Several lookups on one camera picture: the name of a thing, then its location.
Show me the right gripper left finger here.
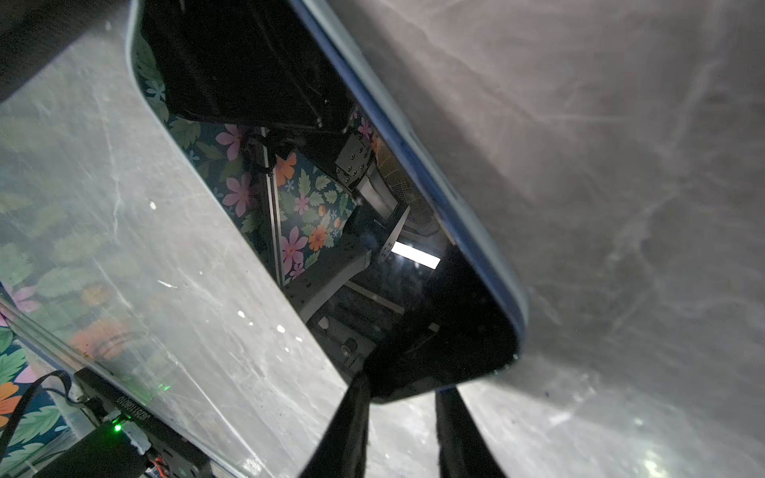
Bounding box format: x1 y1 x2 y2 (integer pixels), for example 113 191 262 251
300 372 371 478

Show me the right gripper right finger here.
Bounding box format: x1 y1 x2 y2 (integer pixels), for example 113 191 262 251
435 388 505 478

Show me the light blue phone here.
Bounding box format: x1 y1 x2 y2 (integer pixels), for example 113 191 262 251
124 0 531 384

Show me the purple-edged phone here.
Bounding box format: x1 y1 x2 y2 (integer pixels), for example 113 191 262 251
127 0 521 402

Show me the aluminium frame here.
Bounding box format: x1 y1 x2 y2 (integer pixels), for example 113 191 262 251
1 299 87 374

